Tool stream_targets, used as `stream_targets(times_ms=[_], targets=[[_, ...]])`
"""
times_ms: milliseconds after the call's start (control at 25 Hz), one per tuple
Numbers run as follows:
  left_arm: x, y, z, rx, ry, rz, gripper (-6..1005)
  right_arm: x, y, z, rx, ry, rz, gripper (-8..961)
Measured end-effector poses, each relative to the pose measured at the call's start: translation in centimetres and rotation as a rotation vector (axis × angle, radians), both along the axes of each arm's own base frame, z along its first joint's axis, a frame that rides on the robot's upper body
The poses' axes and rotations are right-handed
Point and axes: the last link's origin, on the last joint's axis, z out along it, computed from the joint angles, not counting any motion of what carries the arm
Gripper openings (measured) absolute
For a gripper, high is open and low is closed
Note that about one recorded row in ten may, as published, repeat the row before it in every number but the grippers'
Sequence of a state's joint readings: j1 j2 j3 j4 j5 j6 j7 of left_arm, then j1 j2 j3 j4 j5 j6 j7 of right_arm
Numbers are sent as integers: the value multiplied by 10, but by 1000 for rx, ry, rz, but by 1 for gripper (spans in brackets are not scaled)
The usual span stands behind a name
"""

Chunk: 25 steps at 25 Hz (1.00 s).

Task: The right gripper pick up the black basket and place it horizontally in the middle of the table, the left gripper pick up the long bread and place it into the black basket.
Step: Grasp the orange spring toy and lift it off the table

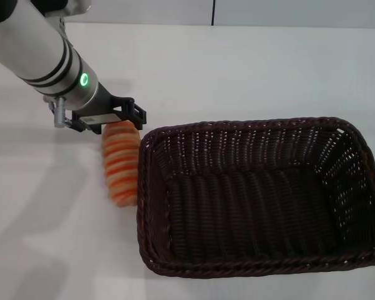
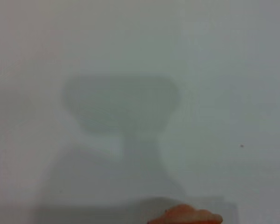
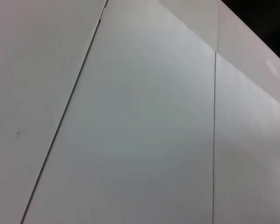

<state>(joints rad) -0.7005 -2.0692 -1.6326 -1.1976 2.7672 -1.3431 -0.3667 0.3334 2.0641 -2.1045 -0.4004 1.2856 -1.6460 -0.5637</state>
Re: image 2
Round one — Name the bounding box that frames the orange striped bread roll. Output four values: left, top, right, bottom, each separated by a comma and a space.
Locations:
149, 204, 224, 224

